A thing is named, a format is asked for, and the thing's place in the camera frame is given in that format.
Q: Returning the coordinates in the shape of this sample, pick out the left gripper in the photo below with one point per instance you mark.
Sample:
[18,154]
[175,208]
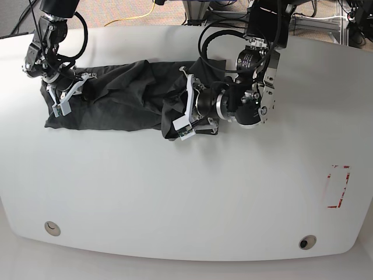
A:
[199,106]

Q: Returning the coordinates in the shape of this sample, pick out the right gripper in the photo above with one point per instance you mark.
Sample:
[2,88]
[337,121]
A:
[61,89]

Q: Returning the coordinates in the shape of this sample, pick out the dark grey t-shirt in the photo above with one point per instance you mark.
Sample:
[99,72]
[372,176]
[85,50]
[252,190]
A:
[138,96]

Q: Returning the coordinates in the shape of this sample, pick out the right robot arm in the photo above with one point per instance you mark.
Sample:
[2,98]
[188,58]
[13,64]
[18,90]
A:
[58,72]

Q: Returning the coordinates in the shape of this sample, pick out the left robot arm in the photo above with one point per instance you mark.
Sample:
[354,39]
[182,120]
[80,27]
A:
[247,98]

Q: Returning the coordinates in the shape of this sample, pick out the left table grommet hole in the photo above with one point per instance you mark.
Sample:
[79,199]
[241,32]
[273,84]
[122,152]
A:
[52,228]

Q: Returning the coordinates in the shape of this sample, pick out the table grommet hole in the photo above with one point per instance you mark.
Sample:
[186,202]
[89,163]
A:
[307,242]
[52,228]

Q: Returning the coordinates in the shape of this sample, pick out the red tape rectangle marking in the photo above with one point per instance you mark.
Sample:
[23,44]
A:
[336,186]

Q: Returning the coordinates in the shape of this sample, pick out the right table grommet hole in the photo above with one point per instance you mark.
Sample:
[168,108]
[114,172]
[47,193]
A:
[307,242]

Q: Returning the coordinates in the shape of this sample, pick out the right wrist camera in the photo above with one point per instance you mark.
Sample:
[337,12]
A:
[61,109]

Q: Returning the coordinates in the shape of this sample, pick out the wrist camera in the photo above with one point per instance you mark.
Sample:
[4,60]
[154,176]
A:
[184,128]
[61,109]

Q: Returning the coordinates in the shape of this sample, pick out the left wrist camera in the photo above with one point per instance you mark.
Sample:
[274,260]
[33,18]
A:
[184,128]

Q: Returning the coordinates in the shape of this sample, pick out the aluminium frame stand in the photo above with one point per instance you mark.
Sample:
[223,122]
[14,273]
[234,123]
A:
[319,18]

